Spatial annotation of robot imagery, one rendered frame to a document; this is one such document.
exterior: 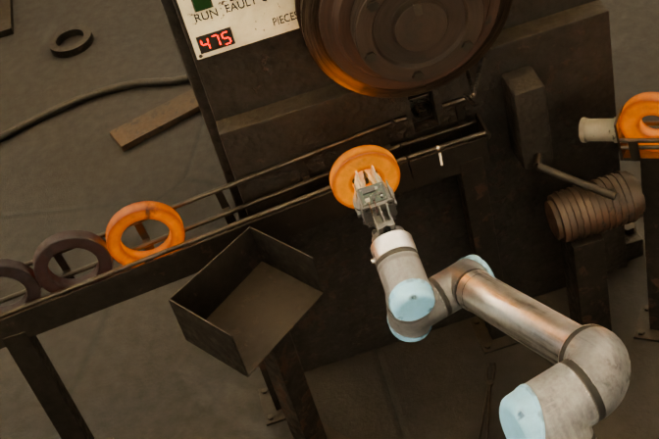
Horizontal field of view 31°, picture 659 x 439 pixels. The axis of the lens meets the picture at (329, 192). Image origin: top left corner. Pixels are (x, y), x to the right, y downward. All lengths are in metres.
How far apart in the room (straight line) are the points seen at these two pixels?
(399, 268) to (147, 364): 1.34
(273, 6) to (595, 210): 0.91
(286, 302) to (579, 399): 0.91
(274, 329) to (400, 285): 0.41
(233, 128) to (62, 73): 2.20
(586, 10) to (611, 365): 1.12
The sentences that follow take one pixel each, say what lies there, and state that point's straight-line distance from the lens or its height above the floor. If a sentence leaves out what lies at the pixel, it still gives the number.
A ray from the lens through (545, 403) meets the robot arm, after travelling 1.96.
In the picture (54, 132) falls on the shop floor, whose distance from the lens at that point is 4.57.
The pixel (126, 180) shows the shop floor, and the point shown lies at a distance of 4.19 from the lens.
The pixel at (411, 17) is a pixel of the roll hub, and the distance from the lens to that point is 2.47.
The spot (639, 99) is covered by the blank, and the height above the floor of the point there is 0.78.
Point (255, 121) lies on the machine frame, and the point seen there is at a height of 0.87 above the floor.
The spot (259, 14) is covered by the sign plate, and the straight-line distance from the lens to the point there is 2.64.
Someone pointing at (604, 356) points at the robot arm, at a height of 0.94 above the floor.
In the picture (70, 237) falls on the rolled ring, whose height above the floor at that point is 0.78.
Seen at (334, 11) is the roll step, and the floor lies 1.17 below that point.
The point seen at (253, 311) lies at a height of 0.60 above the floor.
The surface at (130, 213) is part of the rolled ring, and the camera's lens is 2.76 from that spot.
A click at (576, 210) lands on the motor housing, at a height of 0.52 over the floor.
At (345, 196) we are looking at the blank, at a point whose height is 0.80.
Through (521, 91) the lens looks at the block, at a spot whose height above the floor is 0.80.
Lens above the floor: 2.49
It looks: 40 degrees down
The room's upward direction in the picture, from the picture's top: 16 degrees counter-clockwise
